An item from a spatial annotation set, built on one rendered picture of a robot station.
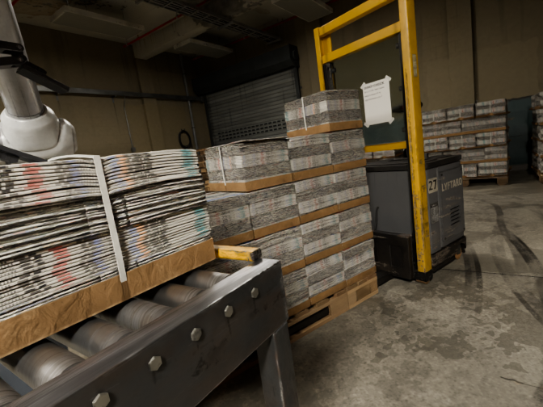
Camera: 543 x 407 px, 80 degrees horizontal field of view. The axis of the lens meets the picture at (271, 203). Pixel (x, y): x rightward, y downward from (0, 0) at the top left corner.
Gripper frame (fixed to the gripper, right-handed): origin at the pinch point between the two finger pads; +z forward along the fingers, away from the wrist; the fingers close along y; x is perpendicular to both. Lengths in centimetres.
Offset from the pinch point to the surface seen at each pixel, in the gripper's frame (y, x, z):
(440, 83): -404, -34, 626
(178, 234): 15.1, 14.7, 19.6
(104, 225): 16.2, 14.3, 6.4
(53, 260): 22.0, 13.2, 1.4
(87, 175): 9.7, 14.4, 2.2
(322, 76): -132, -46, 170
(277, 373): 37, 28, 38
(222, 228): 2, -39, 85
